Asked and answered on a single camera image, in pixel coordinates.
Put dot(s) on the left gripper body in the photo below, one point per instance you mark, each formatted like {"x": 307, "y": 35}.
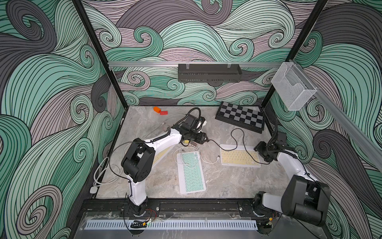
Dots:
{"x": 196, "y": 137}

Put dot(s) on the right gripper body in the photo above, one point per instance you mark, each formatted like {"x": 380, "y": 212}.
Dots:
{"x": 262, "y": 150}

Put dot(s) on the pink charger with black cable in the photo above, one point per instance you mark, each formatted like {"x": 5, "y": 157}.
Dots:
{"x": 194, "y": 144}

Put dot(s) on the yellow wireless keyboard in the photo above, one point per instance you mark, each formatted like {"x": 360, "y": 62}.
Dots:
{"x": 159, "y": 156}
{"x": 241, "y": 155}

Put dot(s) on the green wireless keyboard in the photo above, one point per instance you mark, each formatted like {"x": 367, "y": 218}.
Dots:
{"x": 190, "y": 173}

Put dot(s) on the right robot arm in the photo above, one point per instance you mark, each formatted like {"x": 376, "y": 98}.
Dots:
{"x": 305, "y": 198}

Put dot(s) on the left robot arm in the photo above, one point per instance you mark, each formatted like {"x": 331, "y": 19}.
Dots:
{"x": 138, "y": 160}

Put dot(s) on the black checkered board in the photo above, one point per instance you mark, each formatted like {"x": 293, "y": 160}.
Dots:
{"x": 243, "y": 117}

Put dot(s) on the orange block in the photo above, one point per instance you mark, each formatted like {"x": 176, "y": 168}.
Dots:
{"x": 157, "y": 109}

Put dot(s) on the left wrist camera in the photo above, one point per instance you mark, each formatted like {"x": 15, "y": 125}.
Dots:
{"x": 195, "y": 122}

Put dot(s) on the clear plastic wall bin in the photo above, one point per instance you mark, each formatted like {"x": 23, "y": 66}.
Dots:
{"x": 293, "y": 86}

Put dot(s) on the black perforated wall tray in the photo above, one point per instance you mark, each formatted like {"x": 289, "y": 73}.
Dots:
{"x": 212, "y": 74}

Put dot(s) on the aluminium wall rail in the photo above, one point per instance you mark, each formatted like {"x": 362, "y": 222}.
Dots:
{"x": 113, "y": 64}

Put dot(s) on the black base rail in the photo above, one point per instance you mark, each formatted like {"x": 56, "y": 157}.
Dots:
{"x": 167, "y": 207}

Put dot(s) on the white slotted cable duct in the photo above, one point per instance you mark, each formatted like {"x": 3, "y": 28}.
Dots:
{"x": 248, "y": 225}

